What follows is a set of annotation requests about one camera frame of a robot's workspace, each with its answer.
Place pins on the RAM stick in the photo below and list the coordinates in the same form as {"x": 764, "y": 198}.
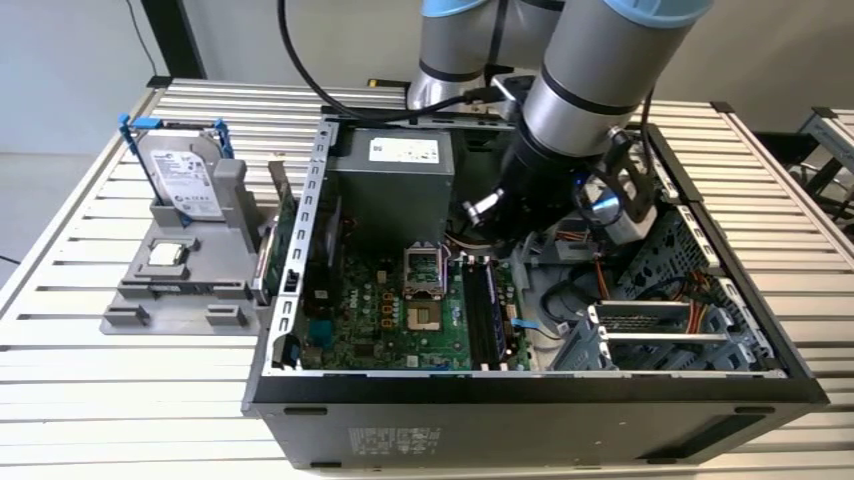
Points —
{"x": 183, "y": 289}
{"x": 501, "y": 310}

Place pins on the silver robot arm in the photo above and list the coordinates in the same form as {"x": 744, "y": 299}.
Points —
{"x": 601, "y": 75}

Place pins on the black RAM slot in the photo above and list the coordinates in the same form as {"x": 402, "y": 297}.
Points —
{"x": 480, "y": 310}
{"x": 472, "y": 310}
{"x": 486, "y": 310}

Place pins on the grey metal drive cage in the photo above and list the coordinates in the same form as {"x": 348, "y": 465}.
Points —
{"x": 561, "y": 252}

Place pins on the grey power supply unit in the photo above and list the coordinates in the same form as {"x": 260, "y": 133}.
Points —
{"x": 388, "y": 200}

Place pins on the perforated metal disk bay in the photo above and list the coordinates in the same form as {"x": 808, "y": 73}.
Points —
{"x": 668, "y": 260}

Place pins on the CPU socket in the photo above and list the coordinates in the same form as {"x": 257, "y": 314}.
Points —
{"x": 425, "y": 317}

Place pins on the small black yellow plug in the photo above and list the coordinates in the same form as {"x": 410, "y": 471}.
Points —
{"x": 388, "y": 83}

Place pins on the green motherboard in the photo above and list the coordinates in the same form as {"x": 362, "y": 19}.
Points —
{"x": 364, "y": 320}

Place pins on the green graphics card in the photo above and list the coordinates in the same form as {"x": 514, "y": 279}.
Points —
{"x": 286, "y": 215}

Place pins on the blue rear port connector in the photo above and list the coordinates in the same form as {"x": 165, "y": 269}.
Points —
{"x": 321, "y": 335}

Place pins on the black PC case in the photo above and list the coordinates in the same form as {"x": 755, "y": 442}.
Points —
{"x": 534, "y": 430}

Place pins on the grey parts rack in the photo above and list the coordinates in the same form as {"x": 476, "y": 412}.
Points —
{"x": 214, "y": 260}

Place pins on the silver hard disk drive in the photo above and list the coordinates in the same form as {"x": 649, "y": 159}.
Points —
{"x": 183, "y": 180}

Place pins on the silver CPU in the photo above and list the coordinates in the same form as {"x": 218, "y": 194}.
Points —
{"x": 163, "y": 257}

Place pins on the blue disk carrier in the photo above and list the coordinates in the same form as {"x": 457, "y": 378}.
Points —
{"x": 143, "y": 125}

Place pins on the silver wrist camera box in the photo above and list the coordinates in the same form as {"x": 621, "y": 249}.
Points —
{"x": 630, "y": 225}

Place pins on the neighbouring metal table frame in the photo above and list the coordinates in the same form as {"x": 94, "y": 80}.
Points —
{"x": 828, "y": 125}

